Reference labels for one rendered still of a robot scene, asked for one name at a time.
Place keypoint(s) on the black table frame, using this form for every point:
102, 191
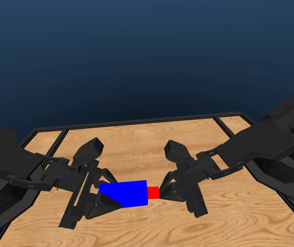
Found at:
136, 122

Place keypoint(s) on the thin red peg bar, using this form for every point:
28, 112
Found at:
153, 193

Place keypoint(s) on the blue hollow socket block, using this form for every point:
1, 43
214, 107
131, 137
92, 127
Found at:
126, 194

